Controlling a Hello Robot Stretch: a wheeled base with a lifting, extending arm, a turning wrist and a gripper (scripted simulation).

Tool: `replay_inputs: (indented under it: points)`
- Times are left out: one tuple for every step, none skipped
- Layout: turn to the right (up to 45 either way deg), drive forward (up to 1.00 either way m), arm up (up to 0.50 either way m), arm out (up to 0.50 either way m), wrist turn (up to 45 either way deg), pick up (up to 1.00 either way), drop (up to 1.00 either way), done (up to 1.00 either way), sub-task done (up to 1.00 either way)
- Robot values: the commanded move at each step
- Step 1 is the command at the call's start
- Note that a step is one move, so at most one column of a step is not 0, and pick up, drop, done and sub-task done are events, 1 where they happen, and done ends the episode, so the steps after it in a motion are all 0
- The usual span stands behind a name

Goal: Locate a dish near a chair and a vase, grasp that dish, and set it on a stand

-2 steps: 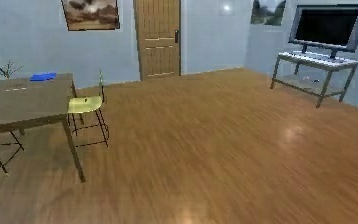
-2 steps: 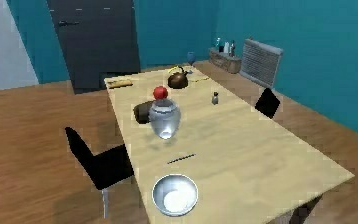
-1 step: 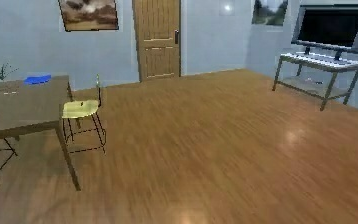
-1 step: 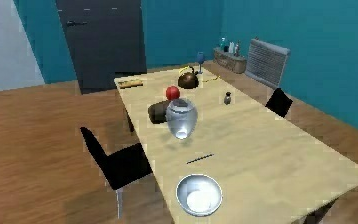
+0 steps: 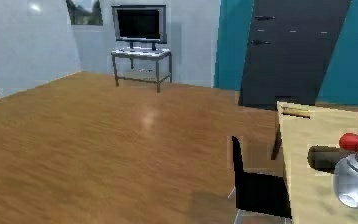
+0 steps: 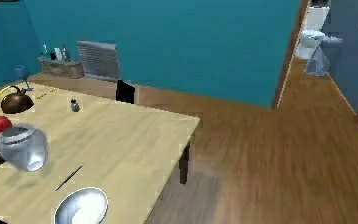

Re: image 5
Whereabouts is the grey metal television stand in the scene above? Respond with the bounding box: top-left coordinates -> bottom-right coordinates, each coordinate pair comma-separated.
110,47 -> 173,94

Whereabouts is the black television set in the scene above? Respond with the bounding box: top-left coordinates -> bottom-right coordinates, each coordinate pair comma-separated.
111,4 -> 168,51

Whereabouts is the black chair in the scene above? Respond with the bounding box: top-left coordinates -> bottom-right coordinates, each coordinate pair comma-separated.
227,135 -> 293,224

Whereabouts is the yellow flat dish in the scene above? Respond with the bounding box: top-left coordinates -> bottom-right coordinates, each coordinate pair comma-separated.
281,105 -> 312,119

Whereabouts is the silver round vase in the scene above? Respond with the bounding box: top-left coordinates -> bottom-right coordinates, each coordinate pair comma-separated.
332,152 -> 358,210

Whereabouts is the dark grey fridge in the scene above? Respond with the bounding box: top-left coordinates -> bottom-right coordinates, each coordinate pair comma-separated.
238,0 -> 354,110

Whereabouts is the pale wooden table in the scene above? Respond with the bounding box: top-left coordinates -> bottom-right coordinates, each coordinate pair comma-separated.
270,100 -> 358,224

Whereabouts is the red apple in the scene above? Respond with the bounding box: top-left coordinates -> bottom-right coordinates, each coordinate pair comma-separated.
338,132 -> 358,153

